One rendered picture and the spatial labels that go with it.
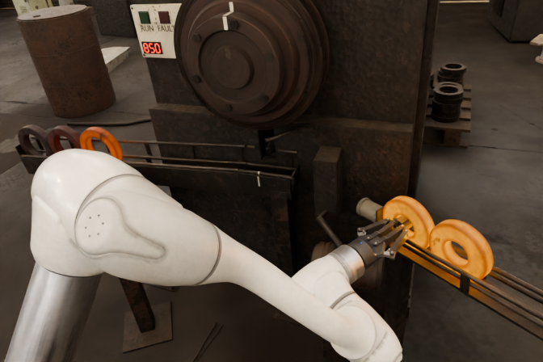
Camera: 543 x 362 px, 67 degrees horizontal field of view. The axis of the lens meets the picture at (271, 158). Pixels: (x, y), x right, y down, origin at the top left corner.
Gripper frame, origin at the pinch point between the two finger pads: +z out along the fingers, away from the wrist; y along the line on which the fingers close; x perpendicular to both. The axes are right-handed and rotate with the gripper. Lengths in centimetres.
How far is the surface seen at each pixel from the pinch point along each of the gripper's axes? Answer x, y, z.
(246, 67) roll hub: 42, -39, -19
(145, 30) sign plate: 46, -91, -28
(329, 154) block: 8.1, -30.5, -1.0
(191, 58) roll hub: 44, -53, -28
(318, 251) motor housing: -18.1, -21.7, -16.0
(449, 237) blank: 4.1, 13.4, -1.2
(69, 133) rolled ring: 10, -119, -64
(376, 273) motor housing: -20.6, -5.0, -7.7
